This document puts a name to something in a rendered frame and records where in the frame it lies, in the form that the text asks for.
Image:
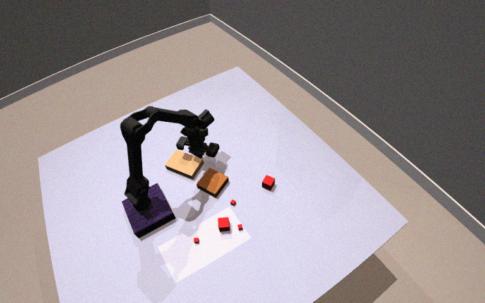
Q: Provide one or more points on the tan square block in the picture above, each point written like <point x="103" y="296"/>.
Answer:
<point x="184" y="164"/>

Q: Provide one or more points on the orange square block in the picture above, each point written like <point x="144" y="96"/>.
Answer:
<point x="212" y="182"/>

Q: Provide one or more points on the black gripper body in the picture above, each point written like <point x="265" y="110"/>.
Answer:
<point x="198" y="145"/>

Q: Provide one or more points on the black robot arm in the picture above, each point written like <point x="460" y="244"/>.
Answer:
<point x="134" y="135"/>

